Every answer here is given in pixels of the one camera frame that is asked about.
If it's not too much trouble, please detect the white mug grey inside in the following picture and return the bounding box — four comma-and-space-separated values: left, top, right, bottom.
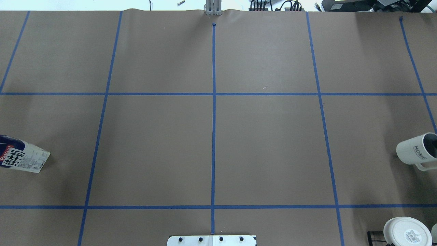
395, 132, 437, 172

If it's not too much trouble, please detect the white blue milk carton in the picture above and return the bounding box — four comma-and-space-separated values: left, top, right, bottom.
0, 135, 51, 173

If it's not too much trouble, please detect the aluminium frame post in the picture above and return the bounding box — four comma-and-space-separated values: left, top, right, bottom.
204, 0, 223, 16

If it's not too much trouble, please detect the black wire cup rack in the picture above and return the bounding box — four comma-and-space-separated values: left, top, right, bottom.
367, 231, 392, 246

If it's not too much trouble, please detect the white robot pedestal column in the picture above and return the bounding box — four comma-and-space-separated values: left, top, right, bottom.
167, 235, 257, 246

